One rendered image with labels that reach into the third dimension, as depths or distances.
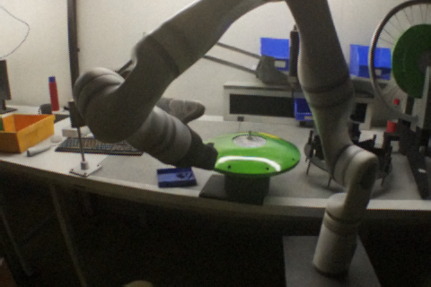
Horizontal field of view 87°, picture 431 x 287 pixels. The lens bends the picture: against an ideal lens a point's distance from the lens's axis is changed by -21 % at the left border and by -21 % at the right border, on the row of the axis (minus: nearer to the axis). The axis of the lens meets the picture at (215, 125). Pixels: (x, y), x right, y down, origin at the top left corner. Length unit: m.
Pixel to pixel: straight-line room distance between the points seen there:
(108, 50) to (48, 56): 0.61
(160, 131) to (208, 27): 0.16
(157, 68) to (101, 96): 0.07
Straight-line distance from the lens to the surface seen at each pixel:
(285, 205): 0.88
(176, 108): 0.48
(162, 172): 1.05
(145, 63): 0.33
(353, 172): 0.58
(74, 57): 2.17
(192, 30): 0.35
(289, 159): 0.80
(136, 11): 1.92
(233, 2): 0.42
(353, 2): 1.77
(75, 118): 1.06
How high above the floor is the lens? 1.39
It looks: 18 degrees down
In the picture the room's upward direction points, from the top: straight up
